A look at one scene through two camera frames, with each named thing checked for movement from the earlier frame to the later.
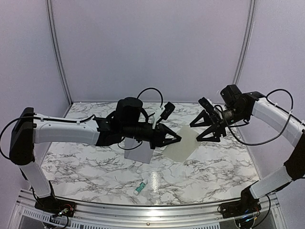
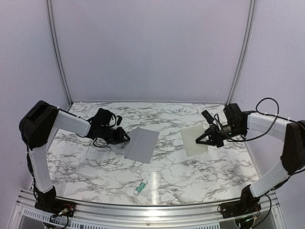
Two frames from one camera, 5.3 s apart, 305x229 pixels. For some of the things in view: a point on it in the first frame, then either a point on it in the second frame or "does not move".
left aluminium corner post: x=49 y=8 does not move
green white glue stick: x=140 y=186 does not move
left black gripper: x=159 y=140 to x=119 y=138
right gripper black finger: x=204 y=115 to x=212 y=131
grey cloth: x=143 y=153 does not move
